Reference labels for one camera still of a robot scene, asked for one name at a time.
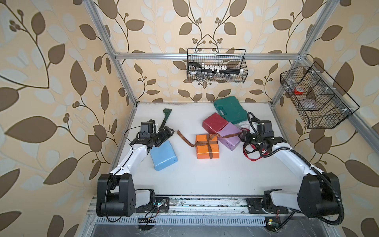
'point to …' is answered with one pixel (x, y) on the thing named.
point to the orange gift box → (207, 146)
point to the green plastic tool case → (232, 108)
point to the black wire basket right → (321, 102)
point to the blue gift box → (163, 156)
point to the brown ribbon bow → (208, 141)
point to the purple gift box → (232, 141)
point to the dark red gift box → (214, 123)
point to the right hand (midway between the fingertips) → (242, 135)
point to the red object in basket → (298, 91)
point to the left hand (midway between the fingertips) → (168, 132)
